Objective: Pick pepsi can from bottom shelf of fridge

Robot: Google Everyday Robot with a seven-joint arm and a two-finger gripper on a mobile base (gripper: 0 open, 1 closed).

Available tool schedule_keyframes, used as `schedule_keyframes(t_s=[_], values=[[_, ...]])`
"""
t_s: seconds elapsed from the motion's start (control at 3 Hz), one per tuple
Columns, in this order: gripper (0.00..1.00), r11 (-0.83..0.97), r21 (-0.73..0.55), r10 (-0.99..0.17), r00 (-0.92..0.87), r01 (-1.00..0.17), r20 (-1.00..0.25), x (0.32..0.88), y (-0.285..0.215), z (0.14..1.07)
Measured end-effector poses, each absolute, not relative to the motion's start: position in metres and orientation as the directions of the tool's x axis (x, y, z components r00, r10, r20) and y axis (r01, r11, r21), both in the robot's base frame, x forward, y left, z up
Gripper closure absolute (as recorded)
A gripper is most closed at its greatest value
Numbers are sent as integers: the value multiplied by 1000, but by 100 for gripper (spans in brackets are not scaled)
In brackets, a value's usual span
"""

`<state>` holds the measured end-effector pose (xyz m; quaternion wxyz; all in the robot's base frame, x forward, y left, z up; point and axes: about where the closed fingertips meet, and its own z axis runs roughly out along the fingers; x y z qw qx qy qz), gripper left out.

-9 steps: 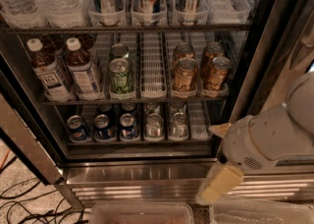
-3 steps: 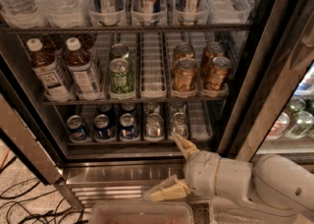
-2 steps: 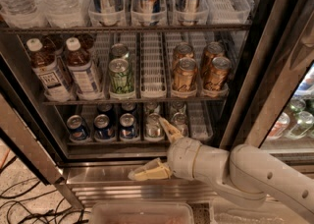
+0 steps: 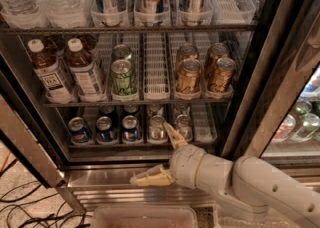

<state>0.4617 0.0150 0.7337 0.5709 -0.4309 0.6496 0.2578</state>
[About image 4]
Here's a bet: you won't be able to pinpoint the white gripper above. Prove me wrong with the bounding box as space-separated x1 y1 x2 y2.
129 122 206 189

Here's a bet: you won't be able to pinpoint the pepsi can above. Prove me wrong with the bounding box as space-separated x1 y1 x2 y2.
68 117 92 144
124 104 141 119
96 116 117 144
122 115 141 142
99 105 119 126

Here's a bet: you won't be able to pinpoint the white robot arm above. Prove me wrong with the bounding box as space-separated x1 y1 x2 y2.
130 123 320 228

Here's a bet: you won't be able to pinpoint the front silver can left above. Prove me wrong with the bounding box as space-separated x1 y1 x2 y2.
148 115 167 142

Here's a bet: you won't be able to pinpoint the silver can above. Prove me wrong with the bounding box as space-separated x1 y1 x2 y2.
175 114 193 142
173 103 190 117
148 115 167 142
147 104 164 117

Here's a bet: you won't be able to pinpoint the front silver can right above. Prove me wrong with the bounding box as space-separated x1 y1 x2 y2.
175 114 193 142

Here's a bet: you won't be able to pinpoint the back silver can left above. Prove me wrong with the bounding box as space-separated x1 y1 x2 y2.
147 104 164 117

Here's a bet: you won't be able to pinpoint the back silver can right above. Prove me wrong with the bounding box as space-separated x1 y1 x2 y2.
173 103 190 117

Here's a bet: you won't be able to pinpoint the empty white shelf tray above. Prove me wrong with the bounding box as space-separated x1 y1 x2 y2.
143 34 170 100

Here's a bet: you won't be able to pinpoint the front left gold can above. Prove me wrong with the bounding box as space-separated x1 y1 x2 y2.
176 58 202 94

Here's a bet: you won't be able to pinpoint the gold can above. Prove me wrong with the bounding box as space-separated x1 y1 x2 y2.
176 58 202 94
207 58 236 93
176 42 199 68
204 42 229 78

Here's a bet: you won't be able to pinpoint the front green can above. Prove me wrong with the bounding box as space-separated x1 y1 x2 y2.
111 59 137 96

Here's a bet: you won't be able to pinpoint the front right gold can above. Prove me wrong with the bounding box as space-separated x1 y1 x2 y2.
207 58 236 93

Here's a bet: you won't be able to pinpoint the back left gold can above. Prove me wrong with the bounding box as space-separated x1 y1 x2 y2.
176 42 199 68

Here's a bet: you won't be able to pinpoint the back green can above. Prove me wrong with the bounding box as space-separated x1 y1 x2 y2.
112 44 134 63

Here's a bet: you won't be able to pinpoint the back right gold can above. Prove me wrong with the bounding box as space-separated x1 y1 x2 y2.
204 42 229 78

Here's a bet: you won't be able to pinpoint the red can behind glass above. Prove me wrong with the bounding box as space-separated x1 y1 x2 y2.
272 114 296 142

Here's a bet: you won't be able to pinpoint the open fridge glass door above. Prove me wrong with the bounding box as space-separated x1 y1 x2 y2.
0 55 85 213

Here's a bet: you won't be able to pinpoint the green can behind glass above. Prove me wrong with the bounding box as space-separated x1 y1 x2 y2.
291 113 320 142

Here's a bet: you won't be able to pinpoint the right clear plastic bin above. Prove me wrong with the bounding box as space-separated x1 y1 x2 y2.
213 202 320 228

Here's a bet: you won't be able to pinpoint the clear plastic bin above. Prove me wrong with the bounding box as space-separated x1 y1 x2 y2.
213 202 320 228
90 204 198 228

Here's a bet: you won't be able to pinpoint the left clear plastic bin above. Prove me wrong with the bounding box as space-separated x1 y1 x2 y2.
90 204 198 228

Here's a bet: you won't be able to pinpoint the right front tea bottle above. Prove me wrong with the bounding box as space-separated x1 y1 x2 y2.
68 38 104 96

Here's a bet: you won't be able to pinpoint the tea bottle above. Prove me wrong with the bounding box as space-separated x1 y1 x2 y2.
68 38 104 96
28 39 74 103

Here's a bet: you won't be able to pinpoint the left front tea bottle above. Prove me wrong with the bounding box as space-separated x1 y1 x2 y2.
28 39 74 103

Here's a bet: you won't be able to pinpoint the left water bottle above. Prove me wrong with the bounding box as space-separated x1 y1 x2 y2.
0 0 47 29

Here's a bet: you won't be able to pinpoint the black floor cables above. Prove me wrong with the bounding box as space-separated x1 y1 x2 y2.
0 158 92 228

